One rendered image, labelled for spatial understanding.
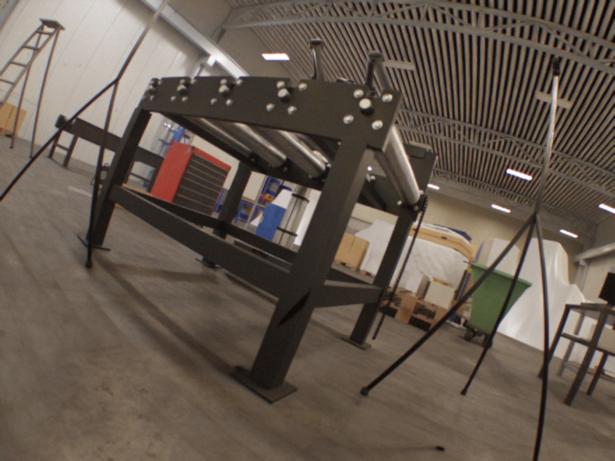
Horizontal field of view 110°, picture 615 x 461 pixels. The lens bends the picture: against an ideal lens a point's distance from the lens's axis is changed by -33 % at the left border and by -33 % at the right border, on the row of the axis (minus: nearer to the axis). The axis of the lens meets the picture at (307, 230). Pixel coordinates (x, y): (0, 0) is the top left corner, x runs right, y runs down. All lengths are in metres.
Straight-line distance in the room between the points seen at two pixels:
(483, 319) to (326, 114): 3.28
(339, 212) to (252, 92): 0.60
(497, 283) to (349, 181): 3.13
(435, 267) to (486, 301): 1.34
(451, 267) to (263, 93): 4.16
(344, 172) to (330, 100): 0.27
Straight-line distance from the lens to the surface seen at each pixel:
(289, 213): 2.49
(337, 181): 0.85
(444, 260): 4.88
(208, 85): 1.41
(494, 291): 3.84
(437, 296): 3.31
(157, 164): 7.23
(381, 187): 1.85
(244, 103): 1.20
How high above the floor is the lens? 0.45
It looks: 1 degrees up
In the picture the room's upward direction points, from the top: 22 degrees clockwise
